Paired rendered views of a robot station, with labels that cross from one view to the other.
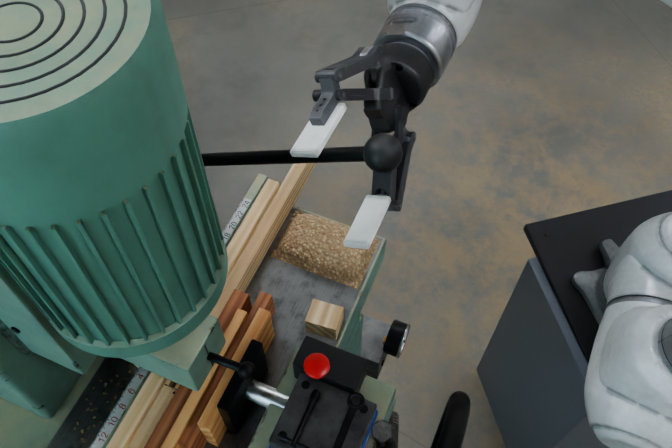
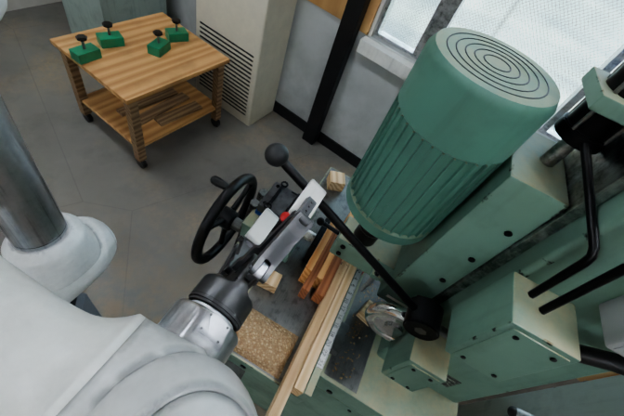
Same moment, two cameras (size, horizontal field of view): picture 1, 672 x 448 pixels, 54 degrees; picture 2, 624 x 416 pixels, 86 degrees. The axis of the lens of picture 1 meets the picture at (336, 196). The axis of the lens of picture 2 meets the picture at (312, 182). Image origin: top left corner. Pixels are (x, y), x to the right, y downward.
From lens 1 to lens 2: 0.71 m
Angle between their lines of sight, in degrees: 77
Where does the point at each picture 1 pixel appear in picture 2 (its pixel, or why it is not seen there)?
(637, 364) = (82, 236)
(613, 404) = (104, 238)
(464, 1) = not seen: hidden behind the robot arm
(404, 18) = (205, 336)
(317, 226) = (266, 343)
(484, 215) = not seen: outside the picture
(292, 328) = (287, 283)
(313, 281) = (271, 313)
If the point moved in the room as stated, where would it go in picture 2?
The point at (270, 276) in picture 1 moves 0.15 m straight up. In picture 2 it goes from (299, 320) to (318, 296)
